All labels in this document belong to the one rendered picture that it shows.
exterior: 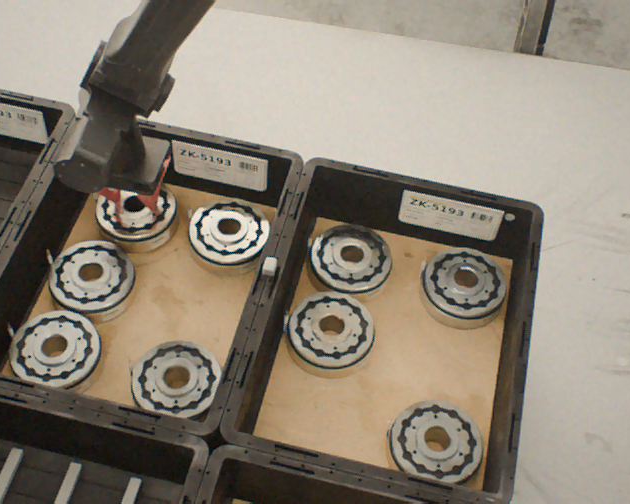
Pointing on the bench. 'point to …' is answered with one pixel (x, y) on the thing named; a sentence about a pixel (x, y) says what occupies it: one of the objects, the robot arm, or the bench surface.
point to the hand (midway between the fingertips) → (135, 199)
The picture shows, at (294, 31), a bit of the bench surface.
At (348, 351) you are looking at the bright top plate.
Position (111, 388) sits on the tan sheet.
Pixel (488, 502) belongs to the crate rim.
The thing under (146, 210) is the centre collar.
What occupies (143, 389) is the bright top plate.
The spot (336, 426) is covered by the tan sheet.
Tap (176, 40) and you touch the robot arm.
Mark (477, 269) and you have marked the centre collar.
